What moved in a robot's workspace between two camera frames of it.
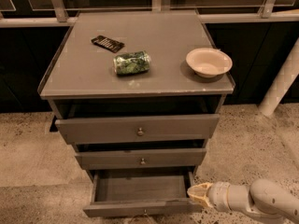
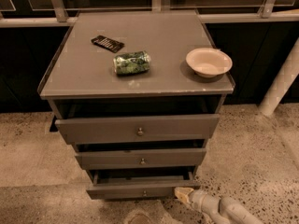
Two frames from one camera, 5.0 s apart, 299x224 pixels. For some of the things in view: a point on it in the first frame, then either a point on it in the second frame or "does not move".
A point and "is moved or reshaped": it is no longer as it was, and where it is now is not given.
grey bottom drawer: (142, 193) is moved or reshaped
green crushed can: (132, 63) does not move
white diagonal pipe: (281, 83) does not move
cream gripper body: (219, 192) -> (199, 198)
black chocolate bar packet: (107, 43) does not move
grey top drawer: (138, 129) does not move
